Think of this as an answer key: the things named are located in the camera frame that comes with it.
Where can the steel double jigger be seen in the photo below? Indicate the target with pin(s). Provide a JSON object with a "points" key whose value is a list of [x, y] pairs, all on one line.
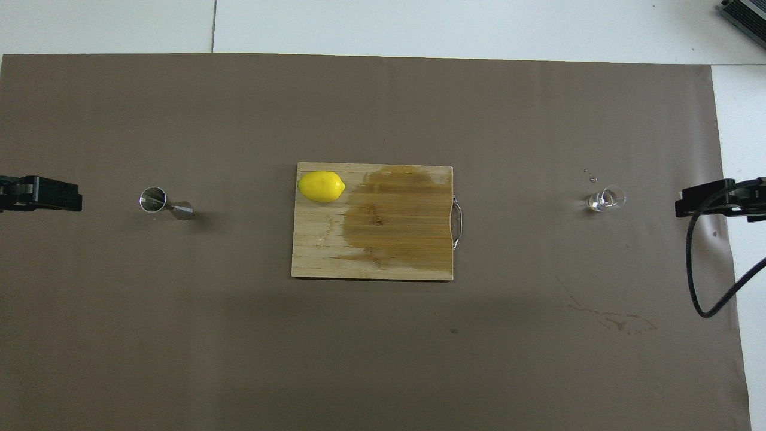
{"points": [[179, 209]]}

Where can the yellow lemon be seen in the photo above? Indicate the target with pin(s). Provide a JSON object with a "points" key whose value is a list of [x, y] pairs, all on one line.
{"points": [[321, 187]]}

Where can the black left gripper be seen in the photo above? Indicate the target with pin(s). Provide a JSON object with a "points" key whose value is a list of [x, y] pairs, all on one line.
{"points": [[5, 194]]}

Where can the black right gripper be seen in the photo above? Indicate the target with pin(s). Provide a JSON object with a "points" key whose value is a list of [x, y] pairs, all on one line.
{"points": [[755, 197]]}

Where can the small clear glass beaker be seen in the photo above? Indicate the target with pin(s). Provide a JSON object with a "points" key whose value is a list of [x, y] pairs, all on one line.
{"points": [[607, 199]]}

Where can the wooden cutting board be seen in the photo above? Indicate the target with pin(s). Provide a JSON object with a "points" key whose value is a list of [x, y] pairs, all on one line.
{"points": [[323, 251]]}

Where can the brown paper table mat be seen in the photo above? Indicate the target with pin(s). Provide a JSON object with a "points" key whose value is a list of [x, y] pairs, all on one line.
{"points": [[179, 329]]}

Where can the grey ribbed metal device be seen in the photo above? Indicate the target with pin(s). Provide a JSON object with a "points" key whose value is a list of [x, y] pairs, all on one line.
{"points": [[748, 13]]}

